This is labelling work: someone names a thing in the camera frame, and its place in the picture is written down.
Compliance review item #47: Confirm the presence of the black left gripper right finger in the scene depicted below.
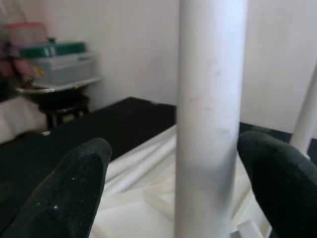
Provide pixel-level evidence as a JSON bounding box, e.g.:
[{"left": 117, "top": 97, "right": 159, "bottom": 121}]
[{"left": 237, "top": 131, "right": 317, "bottom": 238}]

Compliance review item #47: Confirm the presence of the black round stool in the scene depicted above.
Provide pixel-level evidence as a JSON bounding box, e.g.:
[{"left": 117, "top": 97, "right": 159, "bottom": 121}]
[{"left": 38, "top": 95, "right": 90, "bottom": 129}]

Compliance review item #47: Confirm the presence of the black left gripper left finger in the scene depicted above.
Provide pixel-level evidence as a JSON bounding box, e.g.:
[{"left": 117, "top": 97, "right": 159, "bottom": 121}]
[{"left": 0, "top": 137, "right": 112, "bottom": 238}]

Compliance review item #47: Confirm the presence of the black metal bowl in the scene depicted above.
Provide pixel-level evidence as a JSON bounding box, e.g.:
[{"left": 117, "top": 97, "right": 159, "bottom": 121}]
[{"left": 16, "top": 79, "right": 87, "bottom": 105}]

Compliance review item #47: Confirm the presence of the clear plastic storage box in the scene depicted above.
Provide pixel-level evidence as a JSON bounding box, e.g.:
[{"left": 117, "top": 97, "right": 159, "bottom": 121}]
[{"left": 19, "top": 41, "right": 102, "bottom": 89}]

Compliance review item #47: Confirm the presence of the white floor towel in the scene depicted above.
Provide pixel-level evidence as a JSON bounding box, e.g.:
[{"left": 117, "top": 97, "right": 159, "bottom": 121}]
[{"left": 0, "top": 99, "right": 49, "bottom": 146}]

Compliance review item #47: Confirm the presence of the red lidded plastic container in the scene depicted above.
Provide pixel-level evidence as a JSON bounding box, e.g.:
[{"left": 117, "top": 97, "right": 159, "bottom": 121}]
[{"left": 4, "top": 21, "right": 48, "bottom": 48}]

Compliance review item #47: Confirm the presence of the white plastic table leg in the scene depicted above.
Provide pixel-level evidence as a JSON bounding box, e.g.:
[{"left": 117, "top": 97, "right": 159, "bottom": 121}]
[
  {"left": 290, "top": 58, "right": 317, "bottom": 159},
  {"left": 174, "top": 0, "right": 249, "bottom": 238}
]

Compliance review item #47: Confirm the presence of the white plastic table top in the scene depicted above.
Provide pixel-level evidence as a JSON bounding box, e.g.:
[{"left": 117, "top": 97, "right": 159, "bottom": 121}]
[{"left": 88, "top": 123, "right": 317, "bottom": 238}]

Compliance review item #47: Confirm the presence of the pink plastic bag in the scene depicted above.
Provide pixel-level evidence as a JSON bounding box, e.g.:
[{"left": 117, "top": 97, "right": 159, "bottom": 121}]
[{"left": 0, "top": 56, "right": 34, "bottom": 81}]

